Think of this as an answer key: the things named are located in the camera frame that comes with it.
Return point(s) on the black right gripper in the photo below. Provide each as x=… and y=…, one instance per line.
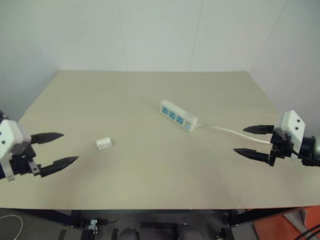
x=281, y=147

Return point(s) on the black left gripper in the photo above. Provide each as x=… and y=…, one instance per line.
x=21, y=165

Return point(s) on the white plug adapter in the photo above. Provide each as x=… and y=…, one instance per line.
x=104, y=143

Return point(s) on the white power strip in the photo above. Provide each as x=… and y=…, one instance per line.
x=178, y=115

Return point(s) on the orange floor mat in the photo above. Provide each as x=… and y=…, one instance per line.
x=290, y=223

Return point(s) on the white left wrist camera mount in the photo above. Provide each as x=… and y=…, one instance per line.
x=8, y=138

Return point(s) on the black table frame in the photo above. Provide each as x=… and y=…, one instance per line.
x=150, y=217

